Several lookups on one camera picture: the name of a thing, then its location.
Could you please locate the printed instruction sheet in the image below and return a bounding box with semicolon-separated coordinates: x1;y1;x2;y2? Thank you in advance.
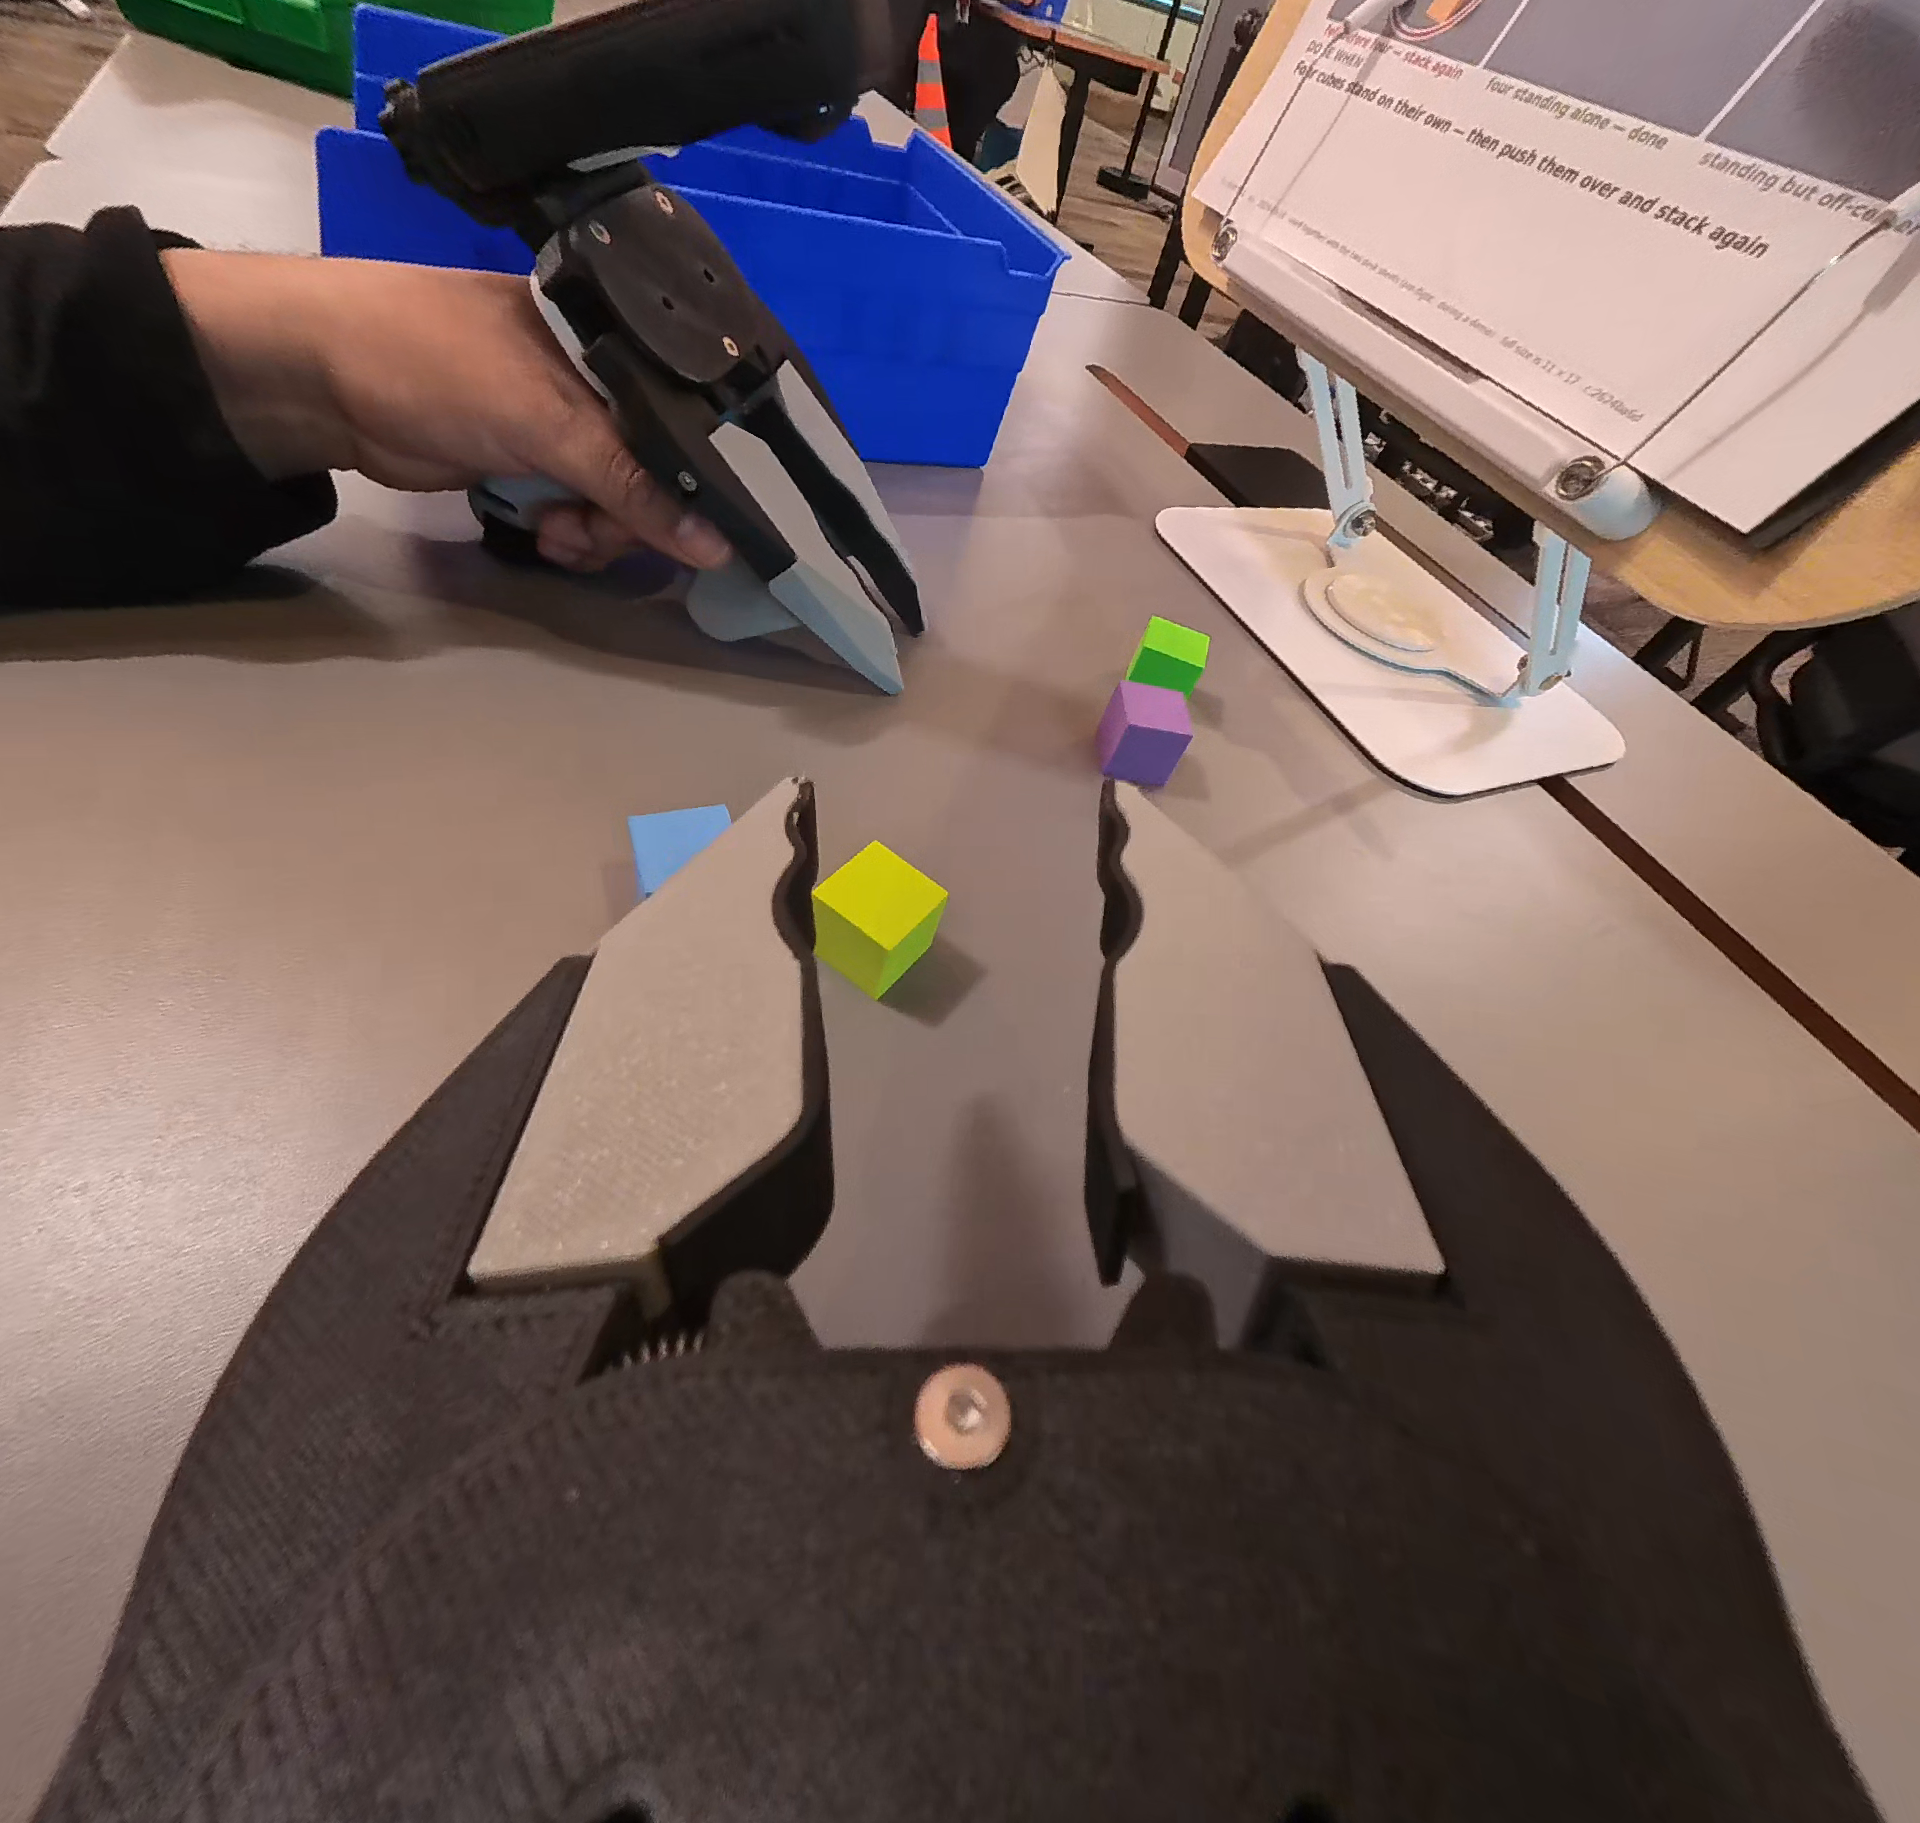
1221;0;1920;535

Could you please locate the black table cable cover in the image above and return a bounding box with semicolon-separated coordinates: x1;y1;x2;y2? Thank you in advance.
1184;445;1324;515

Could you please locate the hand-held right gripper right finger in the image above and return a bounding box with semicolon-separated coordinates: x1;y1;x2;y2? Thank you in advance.
1081;782;1444;1348

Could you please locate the blue plastic bin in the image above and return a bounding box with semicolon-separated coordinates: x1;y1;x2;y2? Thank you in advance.
311;7;1075;474

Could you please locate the light blue foam cube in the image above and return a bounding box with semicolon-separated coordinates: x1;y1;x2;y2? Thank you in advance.
624;807;734;900

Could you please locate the person's left hand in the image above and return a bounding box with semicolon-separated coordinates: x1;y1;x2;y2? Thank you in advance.
166;247;734;574

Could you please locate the white document stand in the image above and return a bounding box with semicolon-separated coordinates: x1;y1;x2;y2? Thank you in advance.
1157;0;1920;800

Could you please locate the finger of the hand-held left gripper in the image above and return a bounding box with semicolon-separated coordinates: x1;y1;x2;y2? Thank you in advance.
683;413;909;696
753;356;931;641

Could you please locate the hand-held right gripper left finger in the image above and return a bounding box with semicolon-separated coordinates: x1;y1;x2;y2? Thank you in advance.
470;776;832;1293

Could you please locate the yellow foam cube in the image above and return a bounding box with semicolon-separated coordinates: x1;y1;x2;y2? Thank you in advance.
811;837;946;999

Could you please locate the purple foam cube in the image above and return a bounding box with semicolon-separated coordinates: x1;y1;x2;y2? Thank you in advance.
1095;679;1192;788

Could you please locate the green foam cube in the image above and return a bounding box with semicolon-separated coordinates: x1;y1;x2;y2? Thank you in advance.
1123;616;1215;696

